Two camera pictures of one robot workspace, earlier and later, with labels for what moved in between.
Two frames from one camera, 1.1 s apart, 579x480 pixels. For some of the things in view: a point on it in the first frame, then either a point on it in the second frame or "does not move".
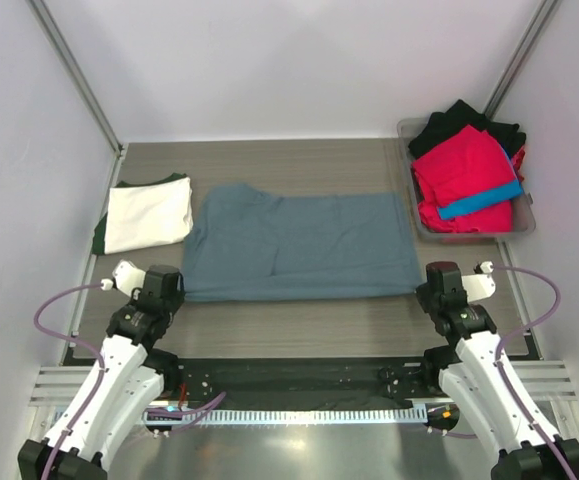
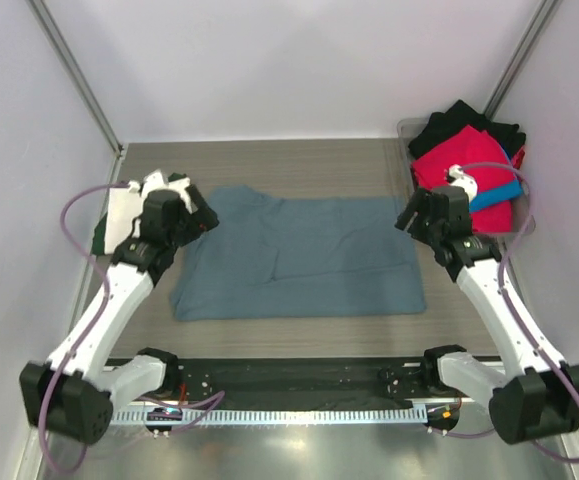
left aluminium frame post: [54, 34] does not move
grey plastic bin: [523, 218] does not move
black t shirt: [458, 115] does not move
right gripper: [422, 291] → [420, 200]
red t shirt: [471, 164] does not move
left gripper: [178, 299] → [201, 220]
